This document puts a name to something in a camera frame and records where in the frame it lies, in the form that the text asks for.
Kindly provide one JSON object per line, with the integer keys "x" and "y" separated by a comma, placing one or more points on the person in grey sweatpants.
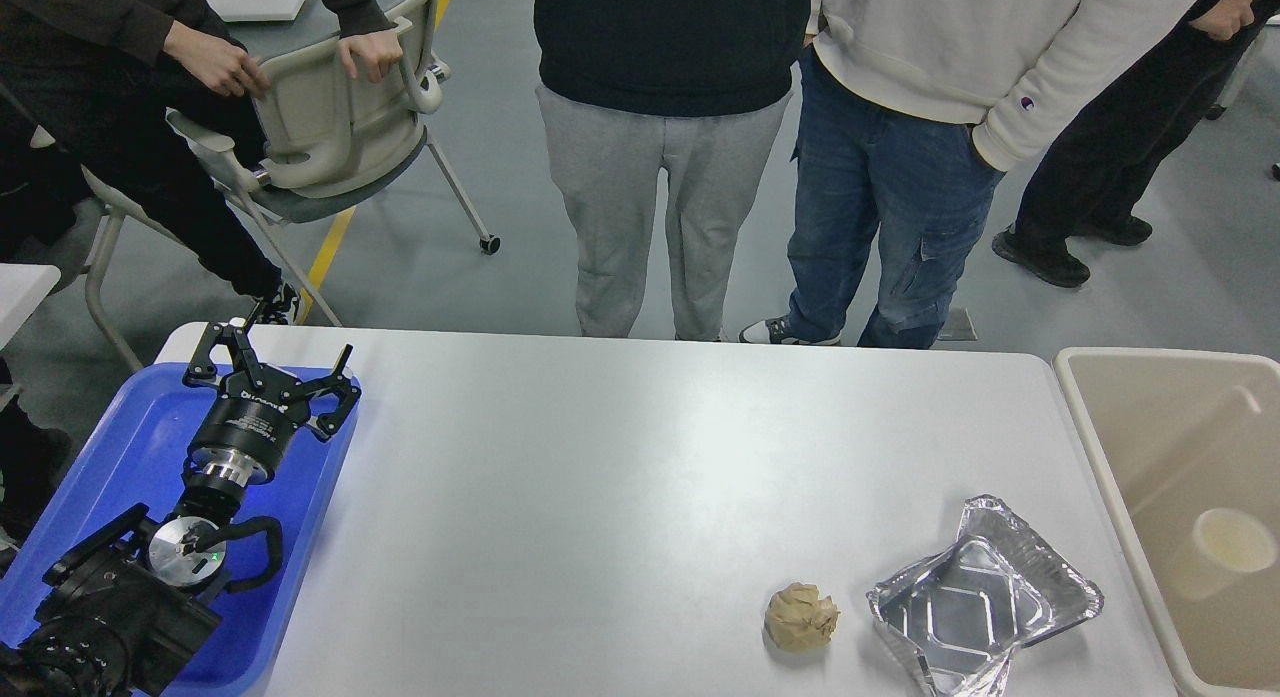
{"x": 630, "y": 90}

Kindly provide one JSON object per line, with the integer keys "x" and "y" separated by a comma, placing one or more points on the crumpled brown paper ball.
{"x": 798, "y": 618}

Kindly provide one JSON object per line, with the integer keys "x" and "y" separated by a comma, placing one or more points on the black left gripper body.
{"x": 245, "y": 436}

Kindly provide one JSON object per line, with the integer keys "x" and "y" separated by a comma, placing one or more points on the beige plastic bin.
{"x": 1170, "y": 434}

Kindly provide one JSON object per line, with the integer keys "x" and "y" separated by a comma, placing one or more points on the blue plastic tray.
{"x": 135, "y": 456}

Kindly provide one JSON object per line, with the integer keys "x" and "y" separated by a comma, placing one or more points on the person in black clothes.
{"x": 100, "y": 77}

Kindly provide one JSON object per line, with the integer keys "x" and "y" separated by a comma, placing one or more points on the beige office chair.
{"x": 331, "y": 141}

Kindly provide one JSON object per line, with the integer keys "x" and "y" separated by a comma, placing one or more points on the white side table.
{"x": 23, "y": 288}

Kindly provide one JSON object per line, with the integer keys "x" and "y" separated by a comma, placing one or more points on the person in blue jeans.
{"x": 913, "y": 111}

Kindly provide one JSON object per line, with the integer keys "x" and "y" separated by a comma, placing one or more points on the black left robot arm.
{"x": 169, "y": 559}

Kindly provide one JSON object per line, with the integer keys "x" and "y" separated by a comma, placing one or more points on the person in black trousers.
{"x": 1094, "y": 173}

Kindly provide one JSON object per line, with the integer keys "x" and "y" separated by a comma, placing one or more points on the white paper cup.
{"x": 1223, "y": 546}

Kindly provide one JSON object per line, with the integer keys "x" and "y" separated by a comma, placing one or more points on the aluminium foil tray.
{"x": 955, "y": 619}

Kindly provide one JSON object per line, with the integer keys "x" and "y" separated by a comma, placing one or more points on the grey chair at left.
{"x": 56, "y": 213}

